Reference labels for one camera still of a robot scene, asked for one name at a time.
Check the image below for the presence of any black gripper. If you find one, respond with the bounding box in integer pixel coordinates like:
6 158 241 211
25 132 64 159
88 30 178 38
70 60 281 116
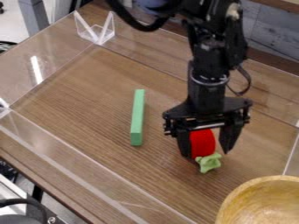
162 78 252 158

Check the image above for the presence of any red plush fruit green stem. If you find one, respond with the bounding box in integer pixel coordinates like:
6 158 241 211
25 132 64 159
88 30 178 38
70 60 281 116
189 129 221 174

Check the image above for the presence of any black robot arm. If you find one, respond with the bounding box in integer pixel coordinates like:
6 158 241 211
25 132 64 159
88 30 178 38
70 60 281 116
105 0 252 159

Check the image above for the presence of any green rectangular block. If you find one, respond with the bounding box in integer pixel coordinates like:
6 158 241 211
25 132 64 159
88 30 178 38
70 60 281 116
129 89 145 146

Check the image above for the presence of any wooden bowl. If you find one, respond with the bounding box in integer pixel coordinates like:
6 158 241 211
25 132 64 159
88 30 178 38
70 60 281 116
214 175 299 224

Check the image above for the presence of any black equipment with screw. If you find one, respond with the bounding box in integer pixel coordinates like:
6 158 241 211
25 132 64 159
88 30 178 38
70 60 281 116
25 196 68 224

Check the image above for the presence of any clear acrylic corner bracket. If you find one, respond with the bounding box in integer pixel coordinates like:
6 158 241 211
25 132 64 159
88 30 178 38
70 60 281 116
73 10 116 46

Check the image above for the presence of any black cable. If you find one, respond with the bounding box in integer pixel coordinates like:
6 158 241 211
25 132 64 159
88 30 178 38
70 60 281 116
0 197 40 224

